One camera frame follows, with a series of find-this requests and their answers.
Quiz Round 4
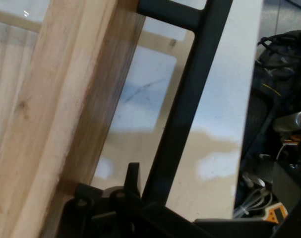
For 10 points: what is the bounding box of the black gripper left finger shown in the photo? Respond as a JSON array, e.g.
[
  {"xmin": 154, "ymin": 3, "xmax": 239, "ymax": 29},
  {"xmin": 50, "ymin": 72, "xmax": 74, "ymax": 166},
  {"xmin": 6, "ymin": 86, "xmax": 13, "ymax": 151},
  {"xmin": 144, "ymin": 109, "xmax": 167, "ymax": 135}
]
[{"xmin": 61, "ymin": 162, "xmax": 151, "ymax": 238}]

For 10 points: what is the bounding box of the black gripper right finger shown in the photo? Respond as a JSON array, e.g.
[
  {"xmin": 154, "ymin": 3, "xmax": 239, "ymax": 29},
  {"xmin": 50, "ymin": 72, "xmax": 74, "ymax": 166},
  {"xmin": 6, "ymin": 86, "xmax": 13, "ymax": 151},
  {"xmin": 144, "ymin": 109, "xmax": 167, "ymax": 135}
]
[{"xmin": 130, "ymin": 199, "xmax": 294, "ymax": 238}]

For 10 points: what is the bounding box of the black metal drawer handle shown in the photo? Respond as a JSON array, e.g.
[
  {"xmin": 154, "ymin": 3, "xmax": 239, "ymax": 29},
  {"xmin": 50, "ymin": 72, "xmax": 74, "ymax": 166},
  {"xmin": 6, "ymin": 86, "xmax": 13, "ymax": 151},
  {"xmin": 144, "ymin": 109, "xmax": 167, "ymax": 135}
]
[{"xmin": 136, "ymin": 0, "xmax": 234, "ymax": 207}]

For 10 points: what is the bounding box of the grey metal cylinder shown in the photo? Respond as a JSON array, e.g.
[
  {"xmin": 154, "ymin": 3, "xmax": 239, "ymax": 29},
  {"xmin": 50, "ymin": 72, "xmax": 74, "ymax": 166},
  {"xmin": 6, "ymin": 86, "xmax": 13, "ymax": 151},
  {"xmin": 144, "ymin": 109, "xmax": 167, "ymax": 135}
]
[{"xmin": 273, "ymin": 111, "xmax": 301, "ymax": 136}]

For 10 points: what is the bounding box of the white cable bundle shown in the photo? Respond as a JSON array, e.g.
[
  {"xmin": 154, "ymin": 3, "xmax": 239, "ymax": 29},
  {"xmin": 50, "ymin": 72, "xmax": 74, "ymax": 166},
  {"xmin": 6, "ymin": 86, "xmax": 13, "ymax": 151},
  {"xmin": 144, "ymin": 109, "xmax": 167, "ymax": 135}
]
[{"xmin": 234, "ymin": 172, "xmax": 274, "ymax": 218}]

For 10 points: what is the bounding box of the black cables and equipment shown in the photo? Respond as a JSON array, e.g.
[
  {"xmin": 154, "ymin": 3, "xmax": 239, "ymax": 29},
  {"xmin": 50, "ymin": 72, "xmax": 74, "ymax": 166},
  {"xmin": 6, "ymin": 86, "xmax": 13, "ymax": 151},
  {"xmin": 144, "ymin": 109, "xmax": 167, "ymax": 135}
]
[{"xmin": 248, "ymin": 30, "xmax": 301, "ymax": 139}]

